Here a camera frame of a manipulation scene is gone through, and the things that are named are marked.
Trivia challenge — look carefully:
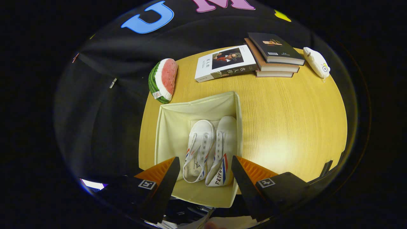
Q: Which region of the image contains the watermelon slice plush toy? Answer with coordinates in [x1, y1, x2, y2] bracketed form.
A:
[148, 58, 178, 104]

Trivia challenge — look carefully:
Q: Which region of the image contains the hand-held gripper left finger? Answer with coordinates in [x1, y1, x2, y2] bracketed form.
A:
[105, 156, 181, 223]

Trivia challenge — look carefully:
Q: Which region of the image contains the lit screen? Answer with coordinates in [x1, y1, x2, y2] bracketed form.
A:
[80, 178, 107, 190]

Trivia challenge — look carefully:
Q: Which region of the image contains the white plush pouch with face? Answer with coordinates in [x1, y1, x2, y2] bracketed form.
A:
[303, 47, 331, 82]

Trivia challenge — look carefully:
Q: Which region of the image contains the thin brown book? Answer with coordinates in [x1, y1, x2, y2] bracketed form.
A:
[255, 71, 294, 78]

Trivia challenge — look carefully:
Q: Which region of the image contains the white book with portrait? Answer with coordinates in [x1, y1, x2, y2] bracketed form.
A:
[195, 45, 258, 83]

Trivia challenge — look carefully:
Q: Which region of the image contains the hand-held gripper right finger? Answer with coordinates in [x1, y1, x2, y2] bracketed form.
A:
[231, 155, 314, 222]

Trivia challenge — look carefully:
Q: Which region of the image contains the white canvas shoe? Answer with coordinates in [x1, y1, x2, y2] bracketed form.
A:
[205, 116, 238, 187]
[183, 119, 216, 183]

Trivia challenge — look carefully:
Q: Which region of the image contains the beige fabric storage box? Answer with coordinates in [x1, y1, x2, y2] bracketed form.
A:
[155, 91, 243, 208]

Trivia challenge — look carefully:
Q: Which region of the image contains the brown cover book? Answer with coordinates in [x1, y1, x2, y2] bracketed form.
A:
[244, 38, 300, 73]

